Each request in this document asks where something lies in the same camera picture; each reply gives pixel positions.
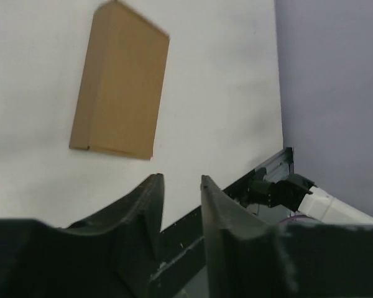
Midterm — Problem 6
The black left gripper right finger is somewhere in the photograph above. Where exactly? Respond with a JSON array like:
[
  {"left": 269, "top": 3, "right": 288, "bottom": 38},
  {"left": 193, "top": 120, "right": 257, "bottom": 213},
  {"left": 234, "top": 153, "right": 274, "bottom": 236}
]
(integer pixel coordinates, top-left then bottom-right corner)
[{"left": 201, "top": 176, "right": 373, "bottom": 297}]

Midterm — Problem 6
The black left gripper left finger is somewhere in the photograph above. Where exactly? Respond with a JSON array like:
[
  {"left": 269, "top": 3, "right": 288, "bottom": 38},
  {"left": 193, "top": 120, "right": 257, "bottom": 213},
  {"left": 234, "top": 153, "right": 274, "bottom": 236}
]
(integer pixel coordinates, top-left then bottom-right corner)
[{"left": 0, "top": 174, "right": 164, "bottom": 297}]

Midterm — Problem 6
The brown cardboard paper box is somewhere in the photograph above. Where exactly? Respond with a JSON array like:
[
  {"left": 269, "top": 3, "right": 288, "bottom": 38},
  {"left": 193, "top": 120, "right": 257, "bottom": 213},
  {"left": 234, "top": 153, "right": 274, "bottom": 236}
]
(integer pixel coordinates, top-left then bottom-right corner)
[{"left": 69, "top": 1, "right": 170, "bottom": 160}]

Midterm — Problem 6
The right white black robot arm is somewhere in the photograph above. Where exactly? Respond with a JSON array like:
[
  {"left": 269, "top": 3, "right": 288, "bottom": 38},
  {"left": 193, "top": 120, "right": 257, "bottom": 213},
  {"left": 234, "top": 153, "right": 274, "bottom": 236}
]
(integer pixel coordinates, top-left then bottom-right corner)
[{"left": 248, "top": 173, "right": 373, "bottom": 225}]

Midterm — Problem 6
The aluminium table frame rail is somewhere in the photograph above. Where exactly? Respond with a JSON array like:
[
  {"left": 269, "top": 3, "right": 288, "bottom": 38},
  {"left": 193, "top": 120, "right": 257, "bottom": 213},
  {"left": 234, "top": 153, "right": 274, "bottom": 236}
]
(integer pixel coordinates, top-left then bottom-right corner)
[{"left": 255, "top": 147, "right": 294, "bottom": 182}]

